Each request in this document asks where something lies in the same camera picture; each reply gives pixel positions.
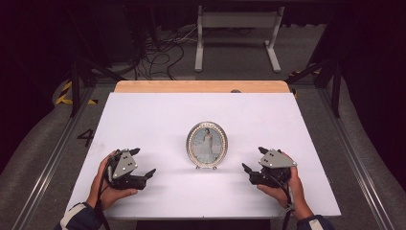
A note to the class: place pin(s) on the oval silver photo frame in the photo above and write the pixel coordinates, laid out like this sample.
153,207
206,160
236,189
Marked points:
207,145

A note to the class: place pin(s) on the dark equipment box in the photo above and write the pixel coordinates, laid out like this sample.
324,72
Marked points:
118,32

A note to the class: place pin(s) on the wooden table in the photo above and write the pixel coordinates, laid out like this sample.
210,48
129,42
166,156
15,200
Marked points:
198,86

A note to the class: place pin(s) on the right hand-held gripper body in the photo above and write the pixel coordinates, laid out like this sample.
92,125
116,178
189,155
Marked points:
276,159

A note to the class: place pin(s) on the black metal stand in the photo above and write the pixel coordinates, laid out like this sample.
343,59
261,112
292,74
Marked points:
335,86
76,86

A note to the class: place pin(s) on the person's right hand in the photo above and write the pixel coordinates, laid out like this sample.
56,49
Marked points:
295,198

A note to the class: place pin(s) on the white board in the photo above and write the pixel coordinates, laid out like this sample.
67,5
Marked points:
230,108

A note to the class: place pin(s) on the aluminium floor rail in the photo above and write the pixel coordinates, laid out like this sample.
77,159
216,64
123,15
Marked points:
51,163
354,159

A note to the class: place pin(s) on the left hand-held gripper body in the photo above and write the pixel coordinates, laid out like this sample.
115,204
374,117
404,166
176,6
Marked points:
125,166

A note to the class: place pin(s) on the person's left hand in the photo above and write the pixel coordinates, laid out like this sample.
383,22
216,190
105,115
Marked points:
108,195

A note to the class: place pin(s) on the white metal stand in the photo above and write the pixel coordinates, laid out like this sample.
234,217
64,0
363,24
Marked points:
237,19

